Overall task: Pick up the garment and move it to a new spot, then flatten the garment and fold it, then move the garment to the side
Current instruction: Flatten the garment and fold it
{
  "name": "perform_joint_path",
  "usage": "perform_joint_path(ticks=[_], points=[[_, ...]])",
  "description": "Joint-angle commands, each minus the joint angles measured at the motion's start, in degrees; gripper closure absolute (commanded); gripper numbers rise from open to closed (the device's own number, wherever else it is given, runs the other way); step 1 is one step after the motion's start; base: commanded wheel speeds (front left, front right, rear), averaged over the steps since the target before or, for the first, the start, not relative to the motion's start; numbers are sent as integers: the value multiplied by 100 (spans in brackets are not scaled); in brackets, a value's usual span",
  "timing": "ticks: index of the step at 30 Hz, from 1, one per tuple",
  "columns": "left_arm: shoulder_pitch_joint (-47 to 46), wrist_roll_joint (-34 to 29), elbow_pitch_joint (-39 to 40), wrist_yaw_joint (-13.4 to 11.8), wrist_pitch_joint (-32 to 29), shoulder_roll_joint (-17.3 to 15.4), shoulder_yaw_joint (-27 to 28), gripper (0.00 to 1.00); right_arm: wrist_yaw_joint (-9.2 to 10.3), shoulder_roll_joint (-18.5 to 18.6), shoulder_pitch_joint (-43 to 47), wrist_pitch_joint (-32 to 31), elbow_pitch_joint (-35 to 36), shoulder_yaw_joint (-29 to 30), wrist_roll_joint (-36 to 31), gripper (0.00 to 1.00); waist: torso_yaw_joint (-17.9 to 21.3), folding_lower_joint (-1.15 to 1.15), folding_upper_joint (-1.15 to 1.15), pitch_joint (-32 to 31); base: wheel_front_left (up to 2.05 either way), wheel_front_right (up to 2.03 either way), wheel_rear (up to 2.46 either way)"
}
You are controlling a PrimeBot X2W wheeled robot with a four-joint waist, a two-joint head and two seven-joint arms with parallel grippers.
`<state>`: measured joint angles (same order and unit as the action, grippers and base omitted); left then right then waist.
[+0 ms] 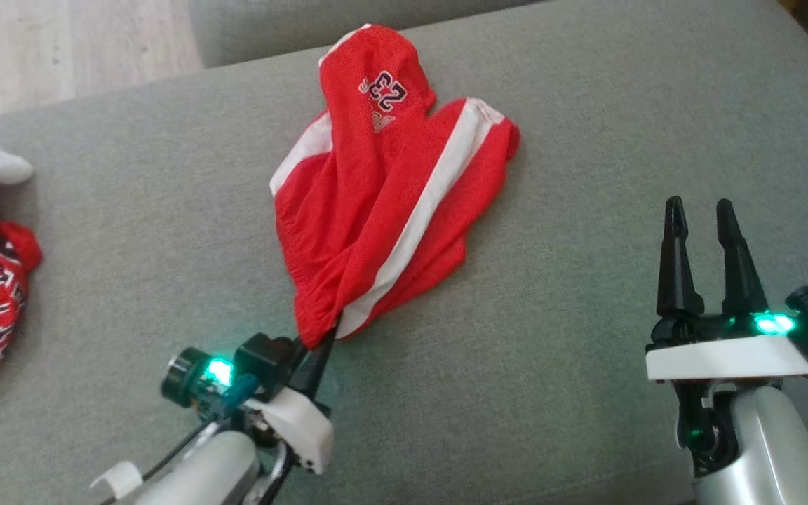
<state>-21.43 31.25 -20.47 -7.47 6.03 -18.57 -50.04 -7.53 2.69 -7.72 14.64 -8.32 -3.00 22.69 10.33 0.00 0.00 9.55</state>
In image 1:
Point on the large grey sofa seat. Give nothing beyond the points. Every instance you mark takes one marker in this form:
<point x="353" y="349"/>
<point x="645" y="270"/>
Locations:
<point x="551" y="351"/>

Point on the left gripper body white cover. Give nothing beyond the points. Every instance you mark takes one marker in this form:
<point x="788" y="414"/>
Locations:
<point x="302" y="428"/>

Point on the red shorts with white stripes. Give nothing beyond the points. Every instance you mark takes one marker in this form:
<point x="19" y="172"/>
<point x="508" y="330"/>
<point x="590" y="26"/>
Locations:
<point x="362" y="196"/>

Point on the black left wrist camera module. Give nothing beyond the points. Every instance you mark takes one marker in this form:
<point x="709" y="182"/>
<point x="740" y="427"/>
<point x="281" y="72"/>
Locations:
<point x="264" y="358"/>

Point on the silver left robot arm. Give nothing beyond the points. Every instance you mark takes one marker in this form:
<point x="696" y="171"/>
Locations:
<point x="200" y="470"/>

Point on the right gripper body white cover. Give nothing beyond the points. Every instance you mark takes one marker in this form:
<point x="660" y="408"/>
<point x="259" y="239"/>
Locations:
<point x="726" y="358"/>

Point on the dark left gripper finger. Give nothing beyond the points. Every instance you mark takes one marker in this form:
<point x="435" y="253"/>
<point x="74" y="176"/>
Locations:
<point x="320" y="365"/>
<point x="300" y="368"/>

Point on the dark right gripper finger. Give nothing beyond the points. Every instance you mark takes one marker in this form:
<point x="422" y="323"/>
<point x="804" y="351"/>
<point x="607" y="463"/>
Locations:
<point x="676" y="273"/>
<point x="739" y="273"/>

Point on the grey sofa cushion with seam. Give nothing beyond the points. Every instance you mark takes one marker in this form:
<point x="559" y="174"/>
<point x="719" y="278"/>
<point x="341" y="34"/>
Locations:
<point x="271" y="28"/>

